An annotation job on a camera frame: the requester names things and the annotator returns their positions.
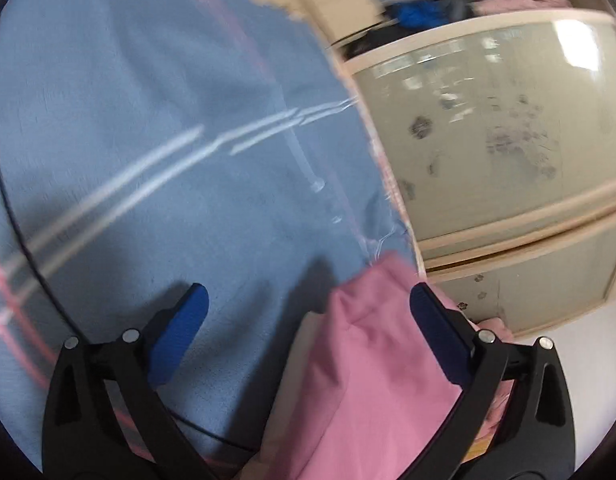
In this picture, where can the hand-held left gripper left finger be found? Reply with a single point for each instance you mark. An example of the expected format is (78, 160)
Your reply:
(180, 331)

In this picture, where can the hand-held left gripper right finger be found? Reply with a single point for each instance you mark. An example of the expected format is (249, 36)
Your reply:
(440, 332)

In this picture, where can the pink and white hooded jacket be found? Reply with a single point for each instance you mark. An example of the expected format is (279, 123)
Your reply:
(373, 370)

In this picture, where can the blue striped bedsheet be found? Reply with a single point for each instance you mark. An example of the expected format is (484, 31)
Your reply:
(162, 110)

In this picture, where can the dark blue jacket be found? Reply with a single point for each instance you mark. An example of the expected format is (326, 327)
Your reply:
(420, 14)

